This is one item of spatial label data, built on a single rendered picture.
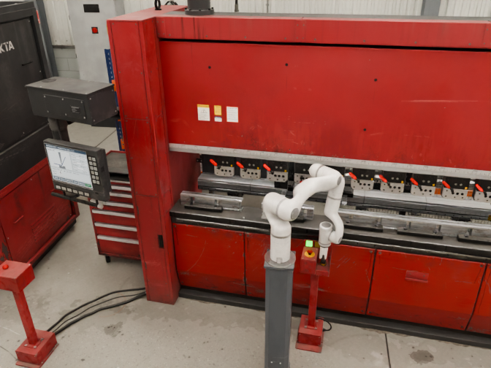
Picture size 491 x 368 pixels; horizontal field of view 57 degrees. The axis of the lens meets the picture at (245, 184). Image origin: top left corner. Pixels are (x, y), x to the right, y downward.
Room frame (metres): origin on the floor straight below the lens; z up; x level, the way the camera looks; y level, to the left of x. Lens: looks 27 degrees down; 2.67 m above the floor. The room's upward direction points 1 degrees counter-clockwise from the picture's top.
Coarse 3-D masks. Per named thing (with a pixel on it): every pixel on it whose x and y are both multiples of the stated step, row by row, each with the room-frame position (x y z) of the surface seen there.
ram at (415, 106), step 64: (192, 64) 3.07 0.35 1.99; (256, 64) 2.96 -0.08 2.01; (320, 64) 2.86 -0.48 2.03; (384, 64) 2.76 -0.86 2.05; (448, 64) 2.67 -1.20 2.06; (192, 128) 3.08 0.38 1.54; (256, 128) 2.96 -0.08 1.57; (320, 128) 2.85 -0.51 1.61; (384, 128) 2.75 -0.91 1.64; (448, 128) 2.65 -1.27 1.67
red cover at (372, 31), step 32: (160, 32) 3.10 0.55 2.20; (192, 32) 3.05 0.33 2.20; (224, 32) 2.99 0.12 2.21; (256, 32) 2.94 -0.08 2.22; (288, 32) 2.89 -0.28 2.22; (320, 32) 2.84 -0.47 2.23; (352, 32) 2.80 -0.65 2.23; (384, 32) 2.75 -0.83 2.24; (416, 32) 2.71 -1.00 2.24; (448, 32) 2.66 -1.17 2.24; (480, 32) 2.62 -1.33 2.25
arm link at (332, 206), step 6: (330, 198) 2.52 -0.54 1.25; (330, 204) 2.51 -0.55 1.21; (336, 204) 2.50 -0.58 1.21; (324, 210) 2.53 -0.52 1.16; (330, 210) 2.50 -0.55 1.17; (336, 210) 2.50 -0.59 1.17; (330, 216) 2.48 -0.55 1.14; (336, 216) 2.49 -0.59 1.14; (336, 222) 2.45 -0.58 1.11; (342, 222) 2.48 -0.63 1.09; (336, 228) 2.44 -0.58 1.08; (342, 228) 2.45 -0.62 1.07; (330, 234) 2.46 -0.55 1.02; (336, 234) 2.43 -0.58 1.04; (342, 234) 2.44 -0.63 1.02; (330, 240) 2.44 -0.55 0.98; (336, 240) 2.42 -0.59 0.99
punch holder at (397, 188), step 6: (384, 174) 2.74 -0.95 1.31; (390, 174) 2.73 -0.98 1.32; (396, 174) 2.72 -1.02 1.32; (402, 174) 2.71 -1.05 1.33; (390, 180) 2.73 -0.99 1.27; (396, 180) 2.72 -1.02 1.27; (402, 180) 2.71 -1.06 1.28; (384, 186) 2.73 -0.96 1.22; (390, 186) 2.74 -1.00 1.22; (396, 186) 2.71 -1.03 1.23; (402, 186) 2.70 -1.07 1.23; (384, 192) 2.73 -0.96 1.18; (390, 192) 2.72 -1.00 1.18; (396, 192) 2.71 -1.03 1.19; (402, 192) 2.70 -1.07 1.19
